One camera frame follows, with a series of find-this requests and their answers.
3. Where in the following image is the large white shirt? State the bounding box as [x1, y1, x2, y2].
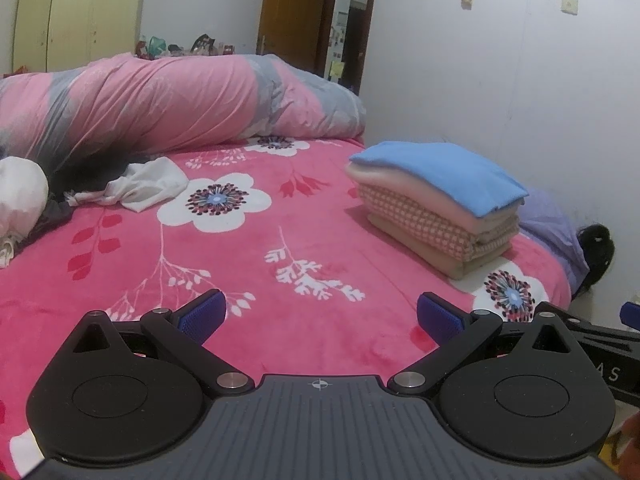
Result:
[0, 156, 50, 268]

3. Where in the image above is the pink floral blanket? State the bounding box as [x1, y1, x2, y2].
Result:
[0, 135, 573, 471]

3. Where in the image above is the blue t-shirt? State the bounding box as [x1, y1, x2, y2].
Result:
[349, 141, 530, 218]

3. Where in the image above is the clutter of small items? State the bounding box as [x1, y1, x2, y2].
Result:
[132, 34, 236, 61]

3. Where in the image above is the folded beige garment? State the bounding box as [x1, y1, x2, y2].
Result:
[367, 212, 518, 281]

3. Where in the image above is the purple cloth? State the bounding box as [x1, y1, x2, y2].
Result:
[517, 187, 591, 291]

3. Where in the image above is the black garment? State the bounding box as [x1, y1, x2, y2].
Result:
[47, 145, 151, 196]

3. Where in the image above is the dark grey garment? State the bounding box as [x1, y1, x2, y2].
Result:
[20, 197, 76, 248]

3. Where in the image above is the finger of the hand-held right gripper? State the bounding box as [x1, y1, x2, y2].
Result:
[619, 301, 640, 333]

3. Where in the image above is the black fuzzy object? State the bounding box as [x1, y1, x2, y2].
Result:
[575, 224, 616, 296]

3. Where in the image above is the pale yellow wardrobe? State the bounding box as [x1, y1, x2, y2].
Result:
[12, 0, 151, 76]

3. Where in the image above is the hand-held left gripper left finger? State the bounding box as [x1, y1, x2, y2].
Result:
[67, 289, 255, 395]

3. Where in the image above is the wooden door frame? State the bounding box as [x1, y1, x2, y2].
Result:
[257, 0, 381, 96]

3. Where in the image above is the pink and grey duvet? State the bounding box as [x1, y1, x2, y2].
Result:
[0, 54, 368, 171]

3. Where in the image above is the small white garment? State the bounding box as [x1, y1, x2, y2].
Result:
[65, 156, 190, 213]

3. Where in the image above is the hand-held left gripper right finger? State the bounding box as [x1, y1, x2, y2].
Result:
[387, 291, 576, 395]

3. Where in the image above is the folded cream fleece garment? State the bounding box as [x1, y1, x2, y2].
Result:
[345, 162, 521, 236]

